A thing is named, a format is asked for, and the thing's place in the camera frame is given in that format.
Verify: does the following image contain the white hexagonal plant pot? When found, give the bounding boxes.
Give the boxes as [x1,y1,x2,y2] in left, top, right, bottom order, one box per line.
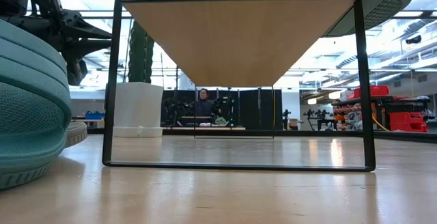
[112,81,165,139]

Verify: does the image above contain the black ceiling camera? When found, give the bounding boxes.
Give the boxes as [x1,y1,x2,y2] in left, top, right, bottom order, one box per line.
[404,34,423,45]

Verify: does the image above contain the light grey rubber slide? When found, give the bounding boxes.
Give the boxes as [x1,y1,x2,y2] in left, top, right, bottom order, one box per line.
[64,120,89,149]

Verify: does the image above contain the person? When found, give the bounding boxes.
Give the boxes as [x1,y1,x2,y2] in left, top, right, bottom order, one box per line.
[193,87,215,119]

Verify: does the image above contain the orange storage bins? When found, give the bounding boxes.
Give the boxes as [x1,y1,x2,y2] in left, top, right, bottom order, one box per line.
[333,103,358,122]

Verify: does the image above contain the black partition panel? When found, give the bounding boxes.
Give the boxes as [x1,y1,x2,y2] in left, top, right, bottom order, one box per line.
[160,87,284,131]

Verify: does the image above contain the blue box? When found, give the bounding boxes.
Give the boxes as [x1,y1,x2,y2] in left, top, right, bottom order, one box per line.
[84,110,106,121]

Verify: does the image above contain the wooden shelf with black frame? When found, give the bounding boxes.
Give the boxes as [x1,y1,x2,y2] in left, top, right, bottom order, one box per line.
[102,0,376,173]

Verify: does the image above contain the green cactus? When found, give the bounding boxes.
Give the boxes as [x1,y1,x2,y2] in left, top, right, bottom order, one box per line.
[127,20,155,84]

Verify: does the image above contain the yellow background cable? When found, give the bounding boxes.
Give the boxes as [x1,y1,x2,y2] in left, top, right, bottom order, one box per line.
[371,113,391,132]

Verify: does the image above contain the black aluminium rig frame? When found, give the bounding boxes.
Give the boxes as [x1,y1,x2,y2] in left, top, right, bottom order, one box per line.
[70,127,437,145]

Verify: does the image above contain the red storage bin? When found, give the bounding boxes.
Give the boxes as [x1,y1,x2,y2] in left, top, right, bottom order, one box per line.
[348,85,390,99]
[389,111,429,133]

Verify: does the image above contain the teal green rubber slide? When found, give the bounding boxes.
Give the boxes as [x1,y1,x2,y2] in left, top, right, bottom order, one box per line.
[0,18,73,191]
[165,0,413,38]

